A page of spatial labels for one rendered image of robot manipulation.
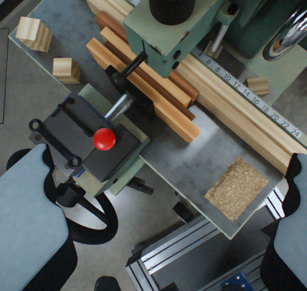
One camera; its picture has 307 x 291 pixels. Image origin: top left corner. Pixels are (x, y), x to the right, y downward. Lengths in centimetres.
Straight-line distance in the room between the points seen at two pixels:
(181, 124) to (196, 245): 89
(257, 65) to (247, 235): 87
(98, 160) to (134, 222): 109
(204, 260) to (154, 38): 109
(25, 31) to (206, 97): 35
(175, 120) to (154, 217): 106
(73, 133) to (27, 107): 129
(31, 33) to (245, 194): 48
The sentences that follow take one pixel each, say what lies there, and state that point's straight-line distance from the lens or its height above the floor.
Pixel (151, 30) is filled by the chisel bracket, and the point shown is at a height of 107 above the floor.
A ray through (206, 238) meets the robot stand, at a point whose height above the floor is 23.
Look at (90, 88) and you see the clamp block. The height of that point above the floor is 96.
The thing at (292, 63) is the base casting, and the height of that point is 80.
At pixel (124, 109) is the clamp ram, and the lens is 35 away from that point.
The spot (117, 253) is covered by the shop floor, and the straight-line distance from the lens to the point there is 144.
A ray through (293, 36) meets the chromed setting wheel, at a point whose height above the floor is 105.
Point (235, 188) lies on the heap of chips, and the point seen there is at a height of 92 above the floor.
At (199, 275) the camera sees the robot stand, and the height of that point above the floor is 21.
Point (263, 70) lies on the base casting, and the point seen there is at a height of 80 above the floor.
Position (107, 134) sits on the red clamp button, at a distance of 28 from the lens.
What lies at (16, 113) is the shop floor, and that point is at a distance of 164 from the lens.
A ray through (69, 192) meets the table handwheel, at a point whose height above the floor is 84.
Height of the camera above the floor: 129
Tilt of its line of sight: 84 degrees down
